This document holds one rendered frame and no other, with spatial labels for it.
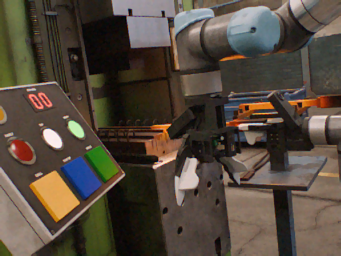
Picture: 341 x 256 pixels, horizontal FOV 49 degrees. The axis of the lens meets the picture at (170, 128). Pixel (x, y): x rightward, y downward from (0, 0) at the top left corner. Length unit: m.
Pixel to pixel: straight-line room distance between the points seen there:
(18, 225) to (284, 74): 8.95
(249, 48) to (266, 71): 9.04
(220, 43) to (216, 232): 0.95
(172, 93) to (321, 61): 7.65
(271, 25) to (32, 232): 0.49
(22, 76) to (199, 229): 0.76
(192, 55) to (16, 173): 0.35
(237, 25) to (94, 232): 0.86
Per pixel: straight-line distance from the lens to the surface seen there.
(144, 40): 1.22
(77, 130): 0.85
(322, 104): 1.52
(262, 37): 0.60
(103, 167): 0.83
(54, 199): 0.66
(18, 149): 0.68
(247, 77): 9.91
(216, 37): 0.63
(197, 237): 1.35
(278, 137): 1.05
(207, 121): 0.68
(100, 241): 1.30
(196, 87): 0.67
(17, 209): 0.64
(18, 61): 1.09
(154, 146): 1.22
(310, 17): 0.68
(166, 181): 1.18
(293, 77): 9.33
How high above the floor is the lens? 1.19
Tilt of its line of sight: 9 degrees down
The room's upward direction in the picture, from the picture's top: 8 degrees counter-clockwise
